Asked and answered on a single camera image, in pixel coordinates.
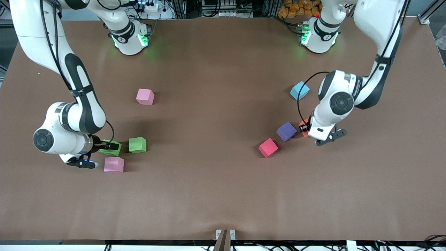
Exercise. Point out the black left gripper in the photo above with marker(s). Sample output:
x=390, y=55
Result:
x=305, y=128

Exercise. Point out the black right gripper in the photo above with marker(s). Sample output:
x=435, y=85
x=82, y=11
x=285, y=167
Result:
x=100, y=145

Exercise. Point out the orange foam cube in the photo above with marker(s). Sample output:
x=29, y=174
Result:
x=301, y=123

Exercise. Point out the green foam cube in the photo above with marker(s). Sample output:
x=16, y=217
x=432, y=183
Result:
x=137, y=145
x=116, y=152

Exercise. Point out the pink foam cube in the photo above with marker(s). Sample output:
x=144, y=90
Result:
x=144, y=97
x=114, y=165

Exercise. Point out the purple foam cube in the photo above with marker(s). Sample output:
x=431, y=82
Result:
x=286, y=131

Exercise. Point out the red foam cube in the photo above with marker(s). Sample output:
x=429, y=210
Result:
x=268, y=148

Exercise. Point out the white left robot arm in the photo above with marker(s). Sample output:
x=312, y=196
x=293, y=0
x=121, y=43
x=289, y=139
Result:
x=339, y=103

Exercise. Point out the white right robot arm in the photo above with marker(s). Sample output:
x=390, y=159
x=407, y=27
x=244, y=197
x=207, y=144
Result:
x=80, y=115

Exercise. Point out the light blue foam cube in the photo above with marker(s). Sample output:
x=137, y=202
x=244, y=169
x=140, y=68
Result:
x=299, y=91

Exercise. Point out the brown table cover sheet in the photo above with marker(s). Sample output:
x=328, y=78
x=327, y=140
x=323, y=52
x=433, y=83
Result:
x=223, y=191

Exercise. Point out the bag of orange fruit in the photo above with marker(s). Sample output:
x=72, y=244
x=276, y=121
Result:
x=296, y=8

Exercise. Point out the white rack device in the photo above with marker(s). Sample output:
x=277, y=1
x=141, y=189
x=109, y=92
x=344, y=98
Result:
x=226, y=8

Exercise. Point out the white power strip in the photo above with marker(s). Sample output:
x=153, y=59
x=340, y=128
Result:
x=150, y=6

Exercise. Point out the clear plastic bag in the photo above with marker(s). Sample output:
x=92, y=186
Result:
x=443, y=38

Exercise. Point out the small metal table bracket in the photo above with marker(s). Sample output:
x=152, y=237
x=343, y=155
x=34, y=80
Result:
x=232, y=234

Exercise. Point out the aluminium frame profile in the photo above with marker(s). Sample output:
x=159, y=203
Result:
x=5, y=23
x=427, y=17

